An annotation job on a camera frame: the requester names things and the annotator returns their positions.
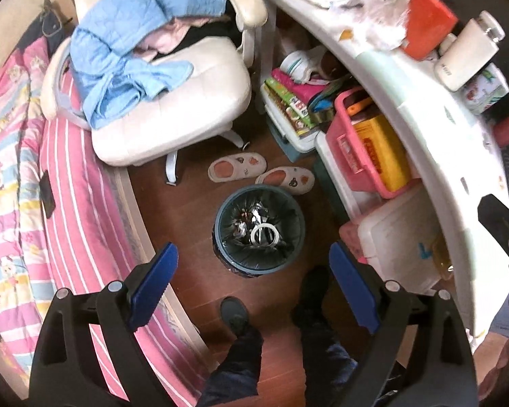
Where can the white storage box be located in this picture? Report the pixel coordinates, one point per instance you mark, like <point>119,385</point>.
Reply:
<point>403,241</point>

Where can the dark round trash bin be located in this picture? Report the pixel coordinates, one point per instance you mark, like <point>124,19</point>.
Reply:
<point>241,257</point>

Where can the beige slipper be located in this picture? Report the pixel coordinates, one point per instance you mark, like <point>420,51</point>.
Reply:
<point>237,166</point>
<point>295,180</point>

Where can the blue jacket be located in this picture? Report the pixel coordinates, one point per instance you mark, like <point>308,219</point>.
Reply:
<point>111,80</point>

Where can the green snack packets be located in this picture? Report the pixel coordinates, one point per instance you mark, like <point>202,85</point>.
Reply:
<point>292,100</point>

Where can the printed drink can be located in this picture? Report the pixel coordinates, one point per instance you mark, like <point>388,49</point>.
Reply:
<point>484,90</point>

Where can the operator left shoe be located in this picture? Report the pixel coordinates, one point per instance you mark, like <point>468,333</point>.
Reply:
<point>235,315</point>

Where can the pink striped bedsheet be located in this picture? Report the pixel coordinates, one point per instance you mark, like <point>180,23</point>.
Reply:
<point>64,218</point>

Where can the operator right leg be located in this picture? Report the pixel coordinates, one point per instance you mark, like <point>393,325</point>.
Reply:
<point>327,365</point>

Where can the white leather chair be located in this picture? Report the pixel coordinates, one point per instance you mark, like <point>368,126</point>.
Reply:
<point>204,106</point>

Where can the clear plastic bag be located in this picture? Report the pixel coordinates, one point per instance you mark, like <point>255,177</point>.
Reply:
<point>381,23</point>

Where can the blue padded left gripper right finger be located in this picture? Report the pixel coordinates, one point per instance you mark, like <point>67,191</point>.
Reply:
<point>355,287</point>

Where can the silver foil wrapper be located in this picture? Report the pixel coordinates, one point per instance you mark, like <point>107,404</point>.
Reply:
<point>248,217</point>

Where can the orange plastic cup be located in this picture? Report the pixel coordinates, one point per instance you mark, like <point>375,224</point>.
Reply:
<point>428,23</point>

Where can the white tape roll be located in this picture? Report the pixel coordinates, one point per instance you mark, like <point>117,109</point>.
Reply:
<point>265,235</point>

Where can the pink plastic basket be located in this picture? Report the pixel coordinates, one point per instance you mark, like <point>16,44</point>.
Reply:
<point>367,150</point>

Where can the right beige slipper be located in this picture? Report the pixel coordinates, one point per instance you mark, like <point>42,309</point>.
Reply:
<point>295,180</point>

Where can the left beige slipper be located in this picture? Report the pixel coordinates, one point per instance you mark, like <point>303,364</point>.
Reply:
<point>237,166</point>

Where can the white thermos bottle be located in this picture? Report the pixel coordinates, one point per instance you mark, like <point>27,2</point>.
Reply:
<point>474,47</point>

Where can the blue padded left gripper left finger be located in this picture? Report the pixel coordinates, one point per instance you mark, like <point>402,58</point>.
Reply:
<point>147,283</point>

